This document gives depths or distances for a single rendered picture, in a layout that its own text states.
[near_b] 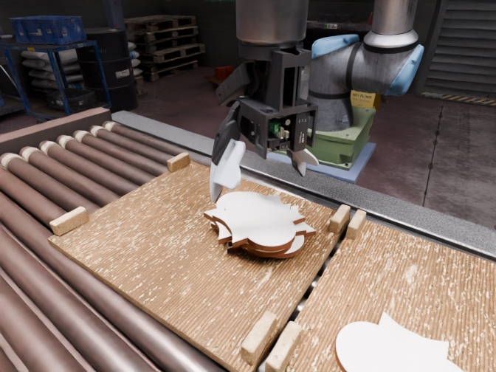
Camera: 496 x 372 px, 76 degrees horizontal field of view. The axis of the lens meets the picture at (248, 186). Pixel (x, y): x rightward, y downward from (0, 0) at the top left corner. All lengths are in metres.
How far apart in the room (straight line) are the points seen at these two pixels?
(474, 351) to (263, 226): 0.30
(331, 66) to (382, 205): 0.37
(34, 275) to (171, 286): 0.22
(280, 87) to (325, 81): 0.55
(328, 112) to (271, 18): 0.58
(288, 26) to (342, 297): 0.34
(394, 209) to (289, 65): 0.45
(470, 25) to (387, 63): 4.26
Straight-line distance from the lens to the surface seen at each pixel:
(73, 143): 1.04
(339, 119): 0.93
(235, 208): 0.52
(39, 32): 3.65
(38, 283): 0.59
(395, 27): 0.82
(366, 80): 0.86
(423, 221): 0.70
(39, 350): 0.51
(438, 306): 0.52
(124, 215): 0.64
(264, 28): 0.35
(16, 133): 1.11
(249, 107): 0.37
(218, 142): 0.40
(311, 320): 0.45
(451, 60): 5.11
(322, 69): 0.89
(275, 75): 0.35
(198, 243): 0.54
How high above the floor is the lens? 1.30
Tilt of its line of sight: 32 degrees down
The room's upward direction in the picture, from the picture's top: straight up
